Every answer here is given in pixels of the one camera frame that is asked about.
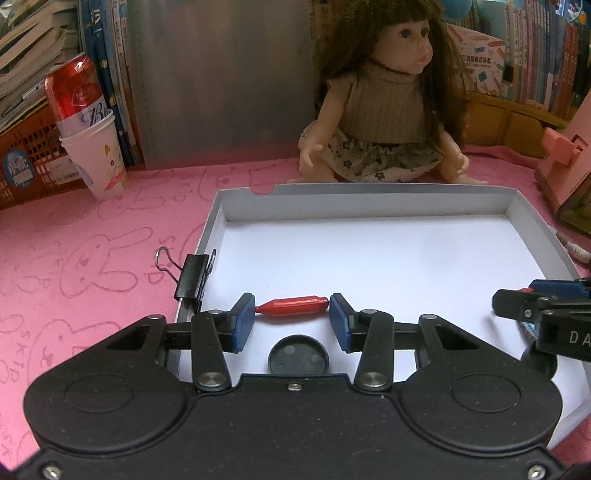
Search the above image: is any red pen cap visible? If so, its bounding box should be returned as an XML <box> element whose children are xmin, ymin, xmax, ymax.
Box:
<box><xmin>254</xmin><ymin>296</ymin><xmax>329</xmax><ymax>318</ymax></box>

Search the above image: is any black round cap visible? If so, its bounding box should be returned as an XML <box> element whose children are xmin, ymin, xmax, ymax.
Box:
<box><xmin>267</xmin><ymin>334</ymin><xmax>329</xmax><ymax>376</ymax></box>

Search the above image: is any white marker pen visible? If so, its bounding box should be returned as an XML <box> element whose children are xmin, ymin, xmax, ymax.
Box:
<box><xmin>556</xmin><ymin>231</ymin><xmax>591</xmax><ymax>264</ymax></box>

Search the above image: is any black binder clip on tray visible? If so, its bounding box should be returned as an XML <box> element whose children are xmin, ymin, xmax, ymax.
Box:
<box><xmin>154</xmin><ymin>246</ymin><xmax>217</xmax><ymax>312</ymax></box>

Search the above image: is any white cardboard box tray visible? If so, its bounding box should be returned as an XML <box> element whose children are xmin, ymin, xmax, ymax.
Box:
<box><xmin>174</xmin><ymin>182</ymin><xmax>591</xmax><ymax>448</ymax></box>

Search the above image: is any yellow cardboard box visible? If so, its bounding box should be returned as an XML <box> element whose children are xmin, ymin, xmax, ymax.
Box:
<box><xmin>465</xmin><ymin>91</ymin><xmax>568</xmax><ymax>158</ymax></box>

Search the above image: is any white paper cup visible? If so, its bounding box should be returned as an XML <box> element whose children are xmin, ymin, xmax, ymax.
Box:
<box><xmin>60</xmin><ymin>111</ymin><xmax>128</xmax><ymax>201</ymax></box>

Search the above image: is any brown-haired baby doll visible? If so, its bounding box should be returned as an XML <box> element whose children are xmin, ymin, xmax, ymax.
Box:
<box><xmin>297</xmin><ymin>1</ymin><xmax>476</xmax><ymax>184</ymax></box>

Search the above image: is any row of upright books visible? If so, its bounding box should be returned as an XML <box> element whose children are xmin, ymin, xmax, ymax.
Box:
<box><xmin>450</xmin><ymin>0</ymin><xmax>590</xmax><ymax>119</ymax></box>

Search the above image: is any red plastic crate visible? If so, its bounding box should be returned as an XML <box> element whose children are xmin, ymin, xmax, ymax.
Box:
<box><xmin>1</xmin><ymin>102</ymin><xmax>84</xmax><ymax>210</ymax></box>

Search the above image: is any white patterned carton box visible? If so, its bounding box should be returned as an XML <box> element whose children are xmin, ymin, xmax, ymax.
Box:
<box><xmin>447</xmin><ymin>24</ymin><xmax>515</xmax><ymax>101</ymax></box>

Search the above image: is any red soda can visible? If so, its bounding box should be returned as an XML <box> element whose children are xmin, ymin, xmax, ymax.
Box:
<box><xmin>44</xmin><ymin>53</ymin><xmax>109</xmax><ymax>138</ymax></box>

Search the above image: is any stack of books left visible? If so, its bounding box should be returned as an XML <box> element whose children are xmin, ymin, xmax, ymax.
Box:
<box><xmin>1</xmin><ymin>1</ymin><xmax>79</xmax><ymax>129</ymax></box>

